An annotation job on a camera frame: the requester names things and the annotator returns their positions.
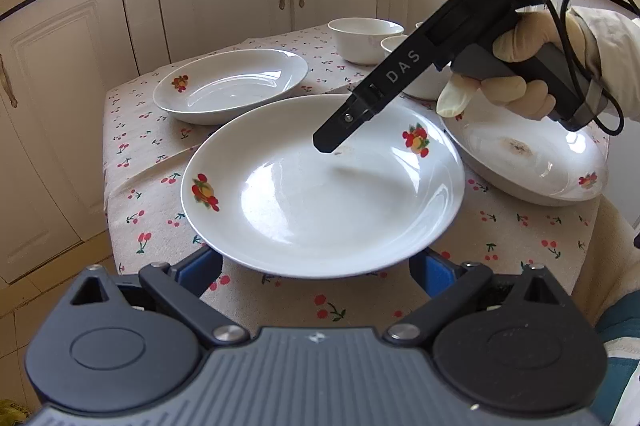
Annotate white bowl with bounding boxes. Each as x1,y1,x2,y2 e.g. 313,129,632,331
380,33,454,102
326,17,405,66

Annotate gloved right hand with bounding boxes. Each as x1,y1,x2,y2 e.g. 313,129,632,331
435,7,604,123

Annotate white kitchen cabinets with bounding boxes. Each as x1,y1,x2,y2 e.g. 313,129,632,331
1,0,446,282

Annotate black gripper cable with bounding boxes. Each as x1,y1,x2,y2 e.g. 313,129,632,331
541,0,640,137

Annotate beige right sleeve forearm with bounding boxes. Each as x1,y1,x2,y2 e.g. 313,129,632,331
570,6,639,123

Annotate cherry print tablecloth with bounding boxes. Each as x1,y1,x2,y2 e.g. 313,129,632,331
102,22,612,337

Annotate large white fruit-print plate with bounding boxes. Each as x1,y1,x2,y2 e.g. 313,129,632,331
180,94,465,279

